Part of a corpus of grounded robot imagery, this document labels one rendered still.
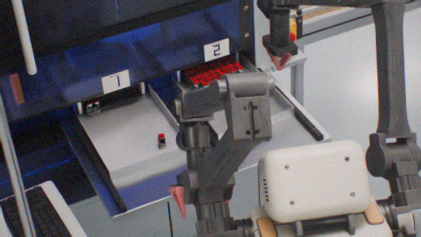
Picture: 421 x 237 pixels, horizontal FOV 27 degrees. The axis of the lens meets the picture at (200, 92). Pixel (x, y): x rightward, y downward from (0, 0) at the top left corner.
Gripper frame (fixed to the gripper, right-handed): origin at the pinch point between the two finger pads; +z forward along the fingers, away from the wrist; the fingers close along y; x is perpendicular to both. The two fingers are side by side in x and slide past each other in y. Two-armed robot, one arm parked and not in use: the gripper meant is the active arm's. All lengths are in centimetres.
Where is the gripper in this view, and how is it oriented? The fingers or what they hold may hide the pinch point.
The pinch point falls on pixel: (279, 67)
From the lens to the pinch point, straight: 253.3
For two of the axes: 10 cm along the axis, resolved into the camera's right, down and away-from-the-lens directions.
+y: -4.2, -5.4, 7.3
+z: 0.6, 7.9, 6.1
